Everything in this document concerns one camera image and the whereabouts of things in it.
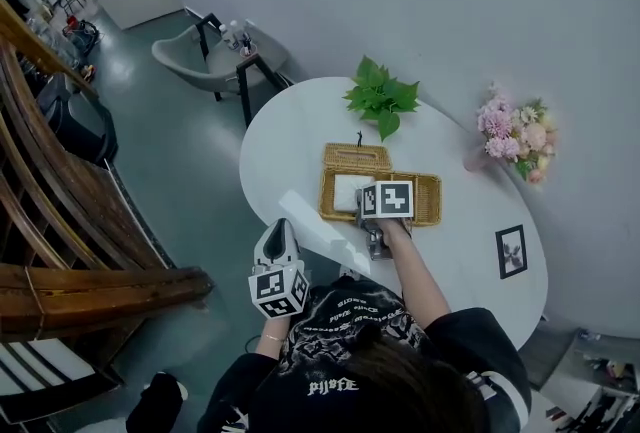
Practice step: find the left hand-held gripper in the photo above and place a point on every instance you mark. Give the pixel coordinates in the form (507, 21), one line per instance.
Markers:
(277, 288)

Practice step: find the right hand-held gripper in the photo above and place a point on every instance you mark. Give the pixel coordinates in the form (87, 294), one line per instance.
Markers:
(390, 201)

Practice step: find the wicker basket tray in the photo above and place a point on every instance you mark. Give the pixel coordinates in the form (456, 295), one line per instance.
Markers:
(425, 201)

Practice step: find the white cloth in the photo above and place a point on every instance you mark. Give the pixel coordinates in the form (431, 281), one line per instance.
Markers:
(347, 193)

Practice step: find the person's left forearm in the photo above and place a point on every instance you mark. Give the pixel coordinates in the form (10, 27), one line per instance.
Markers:
(272, 336)

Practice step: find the person's right forearm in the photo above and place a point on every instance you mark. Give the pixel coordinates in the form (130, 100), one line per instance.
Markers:
(417, 271)

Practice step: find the person's white shoe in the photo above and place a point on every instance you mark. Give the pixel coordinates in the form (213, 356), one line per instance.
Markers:
(350, 272)

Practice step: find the pink vase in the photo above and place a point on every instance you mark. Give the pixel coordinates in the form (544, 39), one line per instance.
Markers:
(475, 160)

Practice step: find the white curved table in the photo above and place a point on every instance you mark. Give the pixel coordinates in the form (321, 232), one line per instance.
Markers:
(300, 141)

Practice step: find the green potted plant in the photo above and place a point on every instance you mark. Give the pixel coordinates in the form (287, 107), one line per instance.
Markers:
(382, 96)

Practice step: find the person's black printed shirt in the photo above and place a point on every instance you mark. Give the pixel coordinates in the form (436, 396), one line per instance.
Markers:
(360, 321)

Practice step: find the pink flower bouquet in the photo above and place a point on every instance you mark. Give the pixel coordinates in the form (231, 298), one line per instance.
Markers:
(515, 136)

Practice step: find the person's black trouser leg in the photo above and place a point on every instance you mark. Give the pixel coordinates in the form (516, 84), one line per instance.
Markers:
(152, 403)

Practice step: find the dark wooden stair railing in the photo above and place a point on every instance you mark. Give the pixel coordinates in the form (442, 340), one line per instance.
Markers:
(75, 201)

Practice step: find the grey chair with black legs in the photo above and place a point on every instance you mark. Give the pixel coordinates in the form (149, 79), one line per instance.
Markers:
(185, 56)

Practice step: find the clear plastic bottle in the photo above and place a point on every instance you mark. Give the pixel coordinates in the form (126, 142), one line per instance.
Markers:
(230, 35)
(249, 31)

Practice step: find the black wheeled case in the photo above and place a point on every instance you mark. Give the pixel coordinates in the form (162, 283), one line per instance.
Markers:
(75, 121)

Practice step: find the grey shelf unit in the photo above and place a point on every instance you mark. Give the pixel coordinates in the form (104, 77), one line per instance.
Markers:
(585, 381)

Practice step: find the black and white stair step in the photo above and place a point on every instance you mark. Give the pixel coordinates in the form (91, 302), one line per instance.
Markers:
(50, 391)

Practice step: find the black picture frame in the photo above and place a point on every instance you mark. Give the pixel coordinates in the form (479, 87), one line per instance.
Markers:
(511, 252)

